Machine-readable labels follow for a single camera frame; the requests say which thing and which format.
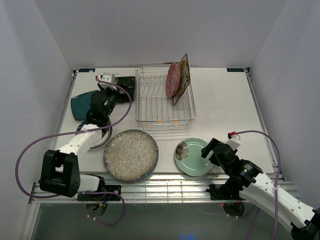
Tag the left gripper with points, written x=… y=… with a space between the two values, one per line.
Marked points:
x=107 y=90

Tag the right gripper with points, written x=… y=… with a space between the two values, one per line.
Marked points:
x=205 y=150

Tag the mint green flower plate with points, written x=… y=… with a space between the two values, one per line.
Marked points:
x=188 y=157

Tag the pink polka dot plate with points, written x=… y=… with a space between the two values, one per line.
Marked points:
x=172 y=80

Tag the cream flower square plate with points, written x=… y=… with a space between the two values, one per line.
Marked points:
x=185 y=79

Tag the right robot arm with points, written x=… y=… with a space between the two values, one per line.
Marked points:
x=247 y=181

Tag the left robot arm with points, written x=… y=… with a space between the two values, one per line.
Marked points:
x=60 y=173

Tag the teal square plate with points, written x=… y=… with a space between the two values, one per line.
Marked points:
x=80 y=105

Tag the black floral square plate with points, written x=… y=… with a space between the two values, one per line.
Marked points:
x=128 y=83

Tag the left blue table label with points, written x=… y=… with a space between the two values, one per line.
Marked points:
x=86 y=70

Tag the blue table label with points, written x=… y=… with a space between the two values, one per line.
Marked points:
x=235 y=70
x=86 y=70

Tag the white plate green rim left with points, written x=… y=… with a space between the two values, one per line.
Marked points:
x=106 y=137

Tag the large speckled round plate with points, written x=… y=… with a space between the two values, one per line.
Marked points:
x=131 y=155

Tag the right blue table label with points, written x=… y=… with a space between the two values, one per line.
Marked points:
x=235 y=70

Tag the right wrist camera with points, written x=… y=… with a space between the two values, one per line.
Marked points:
x=234 y=140

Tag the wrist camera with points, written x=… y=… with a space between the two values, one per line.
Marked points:
x=106 y=80
x=234 y=140

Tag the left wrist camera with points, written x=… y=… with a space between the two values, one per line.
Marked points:
x=106 y=80

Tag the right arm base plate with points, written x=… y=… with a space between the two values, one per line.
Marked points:
x=222 y=192

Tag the wire dish rack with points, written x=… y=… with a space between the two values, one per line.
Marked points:
x=153 y=108

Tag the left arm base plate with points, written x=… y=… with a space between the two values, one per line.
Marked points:
x=109 y=192

